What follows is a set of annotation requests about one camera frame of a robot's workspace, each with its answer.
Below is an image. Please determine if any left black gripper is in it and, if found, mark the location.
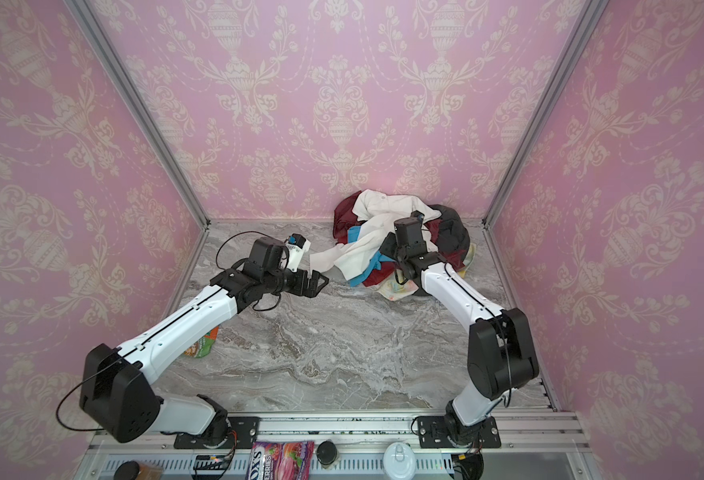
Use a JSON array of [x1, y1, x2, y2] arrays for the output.
[[262, 265, 331, 296]]

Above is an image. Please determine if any teal blue cloth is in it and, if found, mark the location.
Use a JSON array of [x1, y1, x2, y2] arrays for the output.
[[348, 231, 396, 287]]

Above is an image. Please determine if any maroon cloth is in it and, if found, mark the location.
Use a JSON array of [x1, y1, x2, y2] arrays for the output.
[[311, 190, 470, 300]]

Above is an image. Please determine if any white cloth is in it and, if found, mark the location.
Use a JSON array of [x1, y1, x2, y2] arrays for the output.
[[310, 190, 440, 280]]

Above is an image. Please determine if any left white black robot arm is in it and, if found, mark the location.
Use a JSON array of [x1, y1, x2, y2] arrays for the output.
[[79, 234, 328, 448]]

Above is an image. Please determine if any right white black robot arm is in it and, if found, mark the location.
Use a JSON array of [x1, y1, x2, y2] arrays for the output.
[[382, 211, 540, 447]]

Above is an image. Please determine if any dark grey cloth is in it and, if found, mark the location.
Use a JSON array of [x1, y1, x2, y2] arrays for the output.
[[426, 204, 471, 264]]

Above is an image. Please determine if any orange green snack packet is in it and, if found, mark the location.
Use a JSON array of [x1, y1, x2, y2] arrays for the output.
[[183, 327, 219, 359]]

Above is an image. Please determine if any small black round cap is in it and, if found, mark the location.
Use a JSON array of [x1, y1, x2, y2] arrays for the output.
[[315, 440, 339, 468]]

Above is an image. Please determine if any pink candy bag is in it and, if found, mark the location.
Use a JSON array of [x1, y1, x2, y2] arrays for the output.
[[246, 441, 315, 480]]

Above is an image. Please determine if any brown jar black lid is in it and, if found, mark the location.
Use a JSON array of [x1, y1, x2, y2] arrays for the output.
[[113, 460, 164, 480]]

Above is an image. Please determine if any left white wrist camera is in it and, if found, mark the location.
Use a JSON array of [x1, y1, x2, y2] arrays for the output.
[[286, 233, 311, 272]]

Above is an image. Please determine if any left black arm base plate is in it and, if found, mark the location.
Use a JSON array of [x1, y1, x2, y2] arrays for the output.
[[173, 415, 261, 451]]

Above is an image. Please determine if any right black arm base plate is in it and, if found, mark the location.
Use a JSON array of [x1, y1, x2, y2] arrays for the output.
[[415, 415, 502, 449]]

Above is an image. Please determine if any black electronics board with wires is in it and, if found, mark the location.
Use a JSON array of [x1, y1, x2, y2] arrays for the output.
[[191, 455, 233, 480]]

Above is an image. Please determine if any black round connector with cables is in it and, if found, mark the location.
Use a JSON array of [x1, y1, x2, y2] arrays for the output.
[[451, 450, 485, 480]]

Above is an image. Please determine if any aluminium frame rail front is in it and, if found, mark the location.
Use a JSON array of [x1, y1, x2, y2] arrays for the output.
[[74, 408, 601, 479]]

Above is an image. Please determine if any right aluminium corner post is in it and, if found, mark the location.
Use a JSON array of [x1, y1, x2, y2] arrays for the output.
[[483, 0, 609, 230]]

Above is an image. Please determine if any aluminium corner post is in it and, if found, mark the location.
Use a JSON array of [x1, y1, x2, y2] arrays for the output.
[[64, 0, 210, 230], [483, 0, 609, 230]]

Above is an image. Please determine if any left aluminium corner post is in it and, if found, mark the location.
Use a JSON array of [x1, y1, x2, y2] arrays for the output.
[[64, 0, 210, 230]]

